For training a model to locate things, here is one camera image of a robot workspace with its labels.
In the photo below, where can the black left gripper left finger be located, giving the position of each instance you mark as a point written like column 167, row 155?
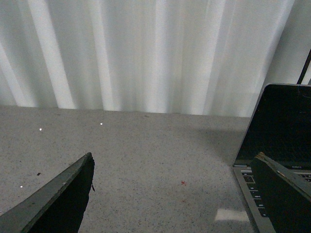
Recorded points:
column 58, row 206

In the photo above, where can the blue desk lamp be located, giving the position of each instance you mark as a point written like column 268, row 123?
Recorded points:
column 305, row 68

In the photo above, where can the white curtain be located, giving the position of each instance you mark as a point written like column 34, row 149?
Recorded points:
column 203, row 57

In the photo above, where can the grey laptop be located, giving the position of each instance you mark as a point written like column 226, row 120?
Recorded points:
column 281, row 129

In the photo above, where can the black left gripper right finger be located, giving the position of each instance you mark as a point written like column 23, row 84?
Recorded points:
column 286, row 196

